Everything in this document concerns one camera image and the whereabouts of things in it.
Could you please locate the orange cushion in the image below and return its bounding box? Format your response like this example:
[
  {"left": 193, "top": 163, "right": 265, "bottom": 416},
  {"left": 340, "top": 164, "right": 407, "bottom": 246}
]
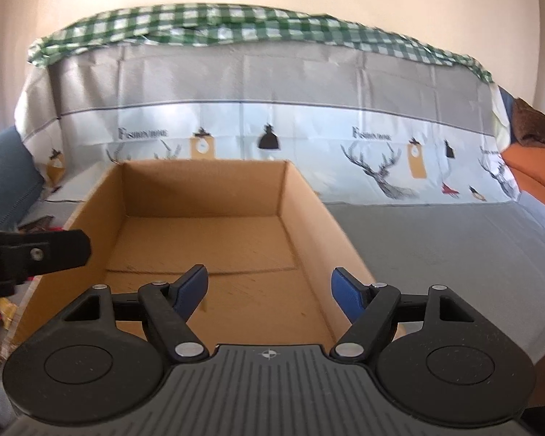
[{"left": 502, "top": 144, "right": 545, "bottom": 204}]

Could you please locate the brown blanket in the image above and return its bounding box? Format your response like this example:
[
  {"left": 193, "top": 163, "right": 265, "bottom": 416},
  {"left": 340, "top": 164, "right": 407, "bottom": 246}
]
[{"left": 512, "top": 98, "right": 545, "bottom": 148}]

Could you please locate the blue sofa cushion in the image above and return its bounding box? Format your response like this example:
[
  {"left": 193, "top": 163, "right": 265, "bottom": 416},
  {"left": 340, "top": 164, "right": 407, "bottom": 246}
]
[{"left": 0, "top": 127, "right": 44, "bottom": 230}]

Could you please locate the green checkered cloth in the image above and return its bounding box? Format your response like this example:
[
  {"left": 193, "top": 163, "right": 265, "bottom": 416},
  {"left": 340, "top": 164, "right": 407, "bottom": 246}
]
[{"left": 27, "top": 3, "right": 493, "bottom": 84}]

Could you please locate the open cardboard box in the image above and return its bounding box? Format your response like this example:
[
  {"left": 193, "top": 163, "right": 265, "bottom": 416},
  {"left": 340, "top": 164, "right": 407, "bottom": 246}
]
[{"left": 7, "top": 161, "right": 374, "bottom": 347}]

